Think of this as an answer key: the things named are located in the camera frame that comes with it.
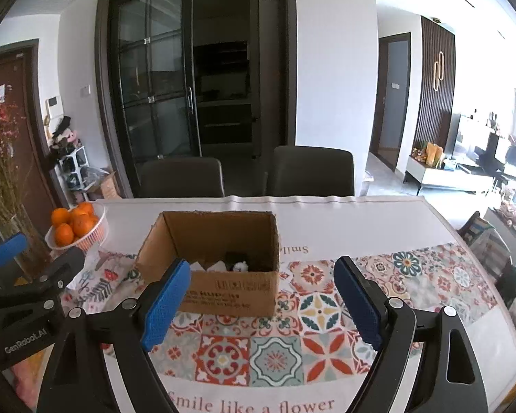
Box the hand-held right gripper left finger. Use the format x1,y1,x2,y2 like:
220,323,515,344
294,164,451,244
36,258,193,413

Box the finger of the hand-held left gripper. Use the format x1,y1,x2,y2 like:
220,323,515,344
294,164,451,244
0,232,29,291
0,247,87,310

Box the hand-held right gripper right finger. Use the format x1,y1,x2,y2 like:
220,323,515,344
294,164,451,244
333,256,488,413

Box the brown cardboard box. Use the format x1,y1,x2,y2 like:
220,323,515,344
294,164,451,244
135,211,281,317

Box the glass vase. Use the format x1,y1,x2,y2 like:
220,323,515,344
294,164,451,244
0,204,54,285

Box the white plastic basket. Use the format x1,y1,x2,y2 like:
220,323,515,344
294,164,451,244
45,203,109,252

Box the printed fabric tissue cover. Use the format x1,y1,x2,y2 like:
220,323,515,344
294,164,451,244
69,250,147,315

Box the white shoe rack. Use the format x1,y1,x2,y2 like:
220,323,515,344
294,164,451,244
54,146,89,201

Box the open cardboard box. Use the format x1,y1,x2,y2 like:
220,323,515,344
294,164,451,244
86,168,121,201

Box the dried flower bunch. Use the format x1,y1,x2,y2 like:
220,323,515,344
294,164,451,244
0,95,31,242

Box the patterned tablecloth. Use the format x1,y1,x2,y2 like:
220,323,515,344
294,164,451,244
64,195,516,413

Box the plush toys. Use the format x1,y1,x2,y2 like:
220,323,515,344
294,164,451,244
47,116,80,156

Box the dark dining chair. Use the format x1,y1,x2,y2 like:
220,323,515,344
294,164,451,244
267,145,355,197
138,158,225,199

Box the white tv cabinet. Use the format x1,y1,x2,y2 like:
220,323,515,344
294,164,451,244
404,155,495,194

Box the brown entry door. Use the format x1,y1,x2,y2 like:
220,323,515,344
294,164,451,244
0,39,69,242

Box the grey room door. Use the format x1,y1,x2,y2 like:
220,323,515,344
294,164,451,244
370,32,412,168

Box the dark glass sliding door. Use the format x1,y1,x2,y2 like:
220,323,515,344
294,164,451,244
95,0,297,199

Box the dark slatted wall panel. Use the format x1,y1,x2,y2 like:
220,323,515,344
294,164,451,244
415,15,456,156

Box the gold wall ornament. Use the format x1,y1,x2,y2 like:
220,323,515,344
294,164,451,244
433,51,444,92

